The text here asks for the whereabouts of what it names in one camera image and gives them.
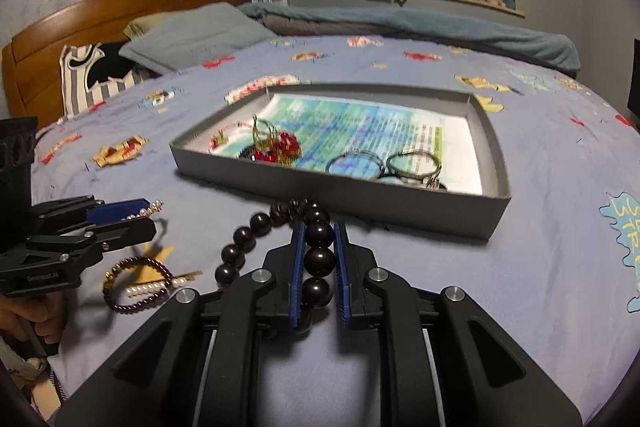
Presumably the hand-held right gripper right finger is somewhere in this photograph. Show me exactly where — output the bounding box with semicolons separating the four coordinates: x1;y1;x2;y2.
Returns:
333;222;583;427

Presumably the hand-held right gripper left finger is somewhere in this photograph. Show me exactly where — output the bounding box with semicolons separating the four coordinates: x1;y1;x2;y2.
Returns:
55;222;307;427

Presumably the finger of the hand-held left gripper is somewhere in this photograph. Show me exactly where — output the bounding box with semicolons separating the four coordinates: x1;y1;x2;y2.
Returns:
32;198;152;230
29;217;157;259

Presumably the white pearl bracelet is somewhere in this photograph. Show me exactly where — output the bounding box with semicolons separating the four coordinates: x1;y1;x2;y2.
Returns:
122;199;166;224

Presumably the large black bead bracelet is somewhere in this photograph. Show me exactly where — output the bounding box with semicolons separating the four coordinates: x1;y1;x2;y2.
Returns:
214;199;336;334

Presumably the dark purple bead bracelet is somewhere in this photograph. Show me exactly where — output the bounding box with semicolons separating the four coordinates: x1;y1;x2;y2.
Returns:
102;256;202;316

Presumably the grey shallow cardboard box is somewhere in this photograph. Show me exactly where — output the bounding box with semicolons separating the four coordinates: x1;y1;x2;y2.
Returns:
168;82;512;242

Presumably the black cord bracelet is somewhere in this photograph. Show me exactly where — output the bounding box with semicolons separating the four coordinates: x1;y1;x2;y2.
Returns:
325;149;386;179
384;149;449;190

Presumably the red bead charm bracelet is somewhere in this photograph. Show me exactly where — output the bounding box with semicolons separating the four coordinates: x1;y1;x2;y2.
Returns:
249;114;304;168

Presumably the person's left hand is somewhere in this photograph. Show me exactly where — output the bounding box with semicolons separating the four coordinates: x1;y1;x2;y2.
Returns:
0;293;67;350

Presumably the striped black white pillow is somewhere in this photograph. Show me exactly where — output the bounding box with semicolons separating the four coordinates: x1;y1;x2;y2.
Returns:
58;42;152;118

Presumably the blue green printed paper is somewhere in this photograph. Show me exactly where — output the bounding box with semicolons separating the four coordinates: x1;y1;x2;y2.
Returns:
208;94;484;196

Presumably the olive pillow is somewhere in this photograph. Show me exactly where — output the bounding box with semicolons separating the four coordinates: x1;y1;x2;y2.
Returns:
123;11;173;40

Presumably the wooden headboard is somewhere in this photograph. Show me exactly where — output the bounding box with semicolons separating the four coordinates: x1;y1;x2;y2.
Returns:
1;0;252;118

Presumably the grey blue pillow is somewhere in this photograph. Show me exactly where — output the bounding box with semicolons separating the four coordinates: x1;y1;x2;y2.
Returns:
118;2;279;76

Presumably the blue grey blanket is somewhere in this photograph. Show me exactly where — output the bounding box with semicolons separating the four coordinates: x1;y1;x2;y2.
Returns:
237;1;581;80

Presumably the window sill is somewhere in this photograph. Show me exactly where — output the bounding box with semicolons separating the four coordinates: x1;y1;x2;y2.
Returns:
349;0;527;19

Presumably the black television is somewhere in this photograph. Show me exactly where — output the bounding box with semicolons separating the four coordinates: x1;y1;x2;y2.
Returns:
627;38;640;124

